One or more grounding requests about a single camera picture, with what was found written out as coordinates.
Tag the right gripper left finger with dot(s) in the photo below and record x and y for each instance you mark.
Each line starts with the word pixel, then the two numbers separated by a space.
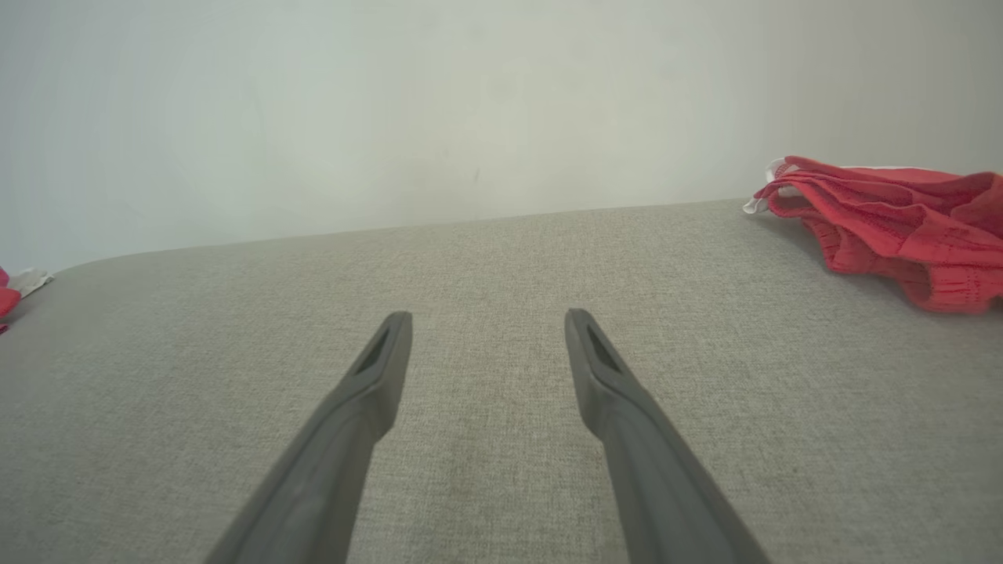
pixel 329 486

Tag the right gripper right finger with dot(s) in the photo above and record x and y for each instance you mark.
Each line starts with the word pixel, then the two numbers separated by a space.
pixel 666 493

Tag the red shorts with white stripe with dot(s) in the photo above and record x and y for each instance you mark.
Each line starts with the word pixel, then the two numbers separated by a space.
pixel 901 227

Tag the red Bulls basketball jersey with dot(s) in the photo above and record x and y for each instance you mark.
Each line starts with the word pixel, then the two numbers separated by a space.
pixel 6 301

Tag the grey fabric sofa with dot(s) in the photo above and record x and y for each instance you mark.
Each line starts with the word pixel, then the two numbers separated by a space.
pixel 486 258

